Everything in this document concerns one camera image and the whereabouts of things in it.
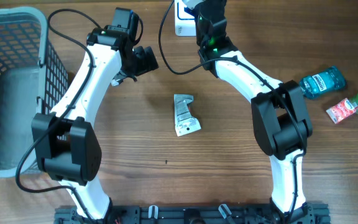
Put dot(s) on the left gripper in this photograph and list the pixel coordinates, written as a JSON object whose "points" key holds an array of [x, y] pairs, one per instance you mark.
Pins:
{"points": [[147, 62]]}

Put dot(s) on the clear bag with printed card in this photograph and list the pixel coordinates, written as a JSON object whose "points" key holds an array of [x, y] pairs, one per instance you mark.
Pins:
{"points": [[185, 123]]}

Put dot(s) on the blue mouthwash bottle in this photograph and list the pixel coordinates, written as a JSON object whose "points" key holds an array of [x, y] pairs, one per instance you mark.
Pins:
{"points": [[323, 82]]}

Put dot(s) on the small red packet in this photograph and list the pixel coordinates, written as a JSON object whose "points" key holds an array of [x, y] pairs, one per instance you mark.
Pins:
{"points": [[344, 109]]}

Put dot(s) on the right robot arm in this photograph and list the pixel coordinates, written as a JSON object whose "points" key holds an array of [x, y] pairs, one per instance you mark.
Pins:
{"points": [[280, 118]]}

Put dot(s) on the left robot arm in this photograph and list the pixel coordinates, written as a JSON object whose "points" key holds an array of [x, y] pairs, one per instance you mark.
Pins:
{"points": [[66, 147]]}

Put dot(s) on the white barcode scanner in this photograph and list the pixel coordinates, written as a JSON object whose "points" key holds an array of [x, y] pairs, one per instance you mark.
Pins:
{"points": [[184, 22]]}

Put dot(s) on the grey plastic mesh basket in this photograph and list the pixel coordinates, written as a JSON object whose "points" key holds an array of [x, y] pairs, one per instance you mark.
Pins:
{"points": [[33, 79]]}

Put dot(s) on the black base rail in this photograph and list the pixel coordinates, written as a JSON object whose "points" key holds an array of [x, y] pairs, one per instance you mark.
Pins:
{"points": [[316, 213]]}

